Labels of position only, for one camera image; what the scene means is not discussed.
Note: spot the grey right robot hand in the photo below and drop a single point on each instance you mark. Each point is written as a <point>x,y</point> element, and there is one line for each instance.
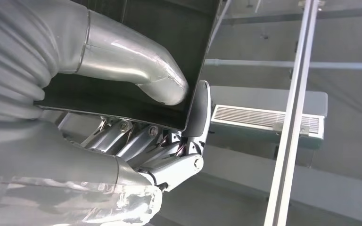
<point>59,162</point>

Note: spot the white ceiling air conditioner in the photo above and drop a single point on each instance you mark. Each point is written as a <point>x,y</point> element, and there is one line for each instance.
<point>246,117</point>

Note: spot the grey ceiling rail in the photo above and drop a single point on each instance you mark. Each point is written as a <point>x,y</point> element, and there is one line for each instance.
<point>290,124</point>

